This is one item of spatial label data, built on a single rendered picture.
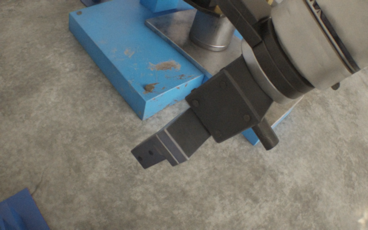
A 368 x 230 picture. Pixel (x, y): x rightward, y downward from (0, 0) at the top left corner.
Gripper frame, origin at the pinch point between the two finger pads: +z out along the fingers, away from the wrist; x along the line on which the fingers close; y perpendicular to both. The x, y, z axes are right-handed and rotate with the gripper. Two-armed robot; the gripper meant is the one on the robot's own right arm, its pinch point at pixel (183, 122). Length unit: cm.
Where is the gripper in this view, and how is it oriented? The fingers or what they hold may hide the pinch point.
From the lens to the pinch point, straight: 33.8
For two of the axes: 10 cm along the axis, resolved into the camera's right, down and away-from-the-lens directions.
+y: 6.0, 8.0, 0.8
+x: 5.2, -4.6, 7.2
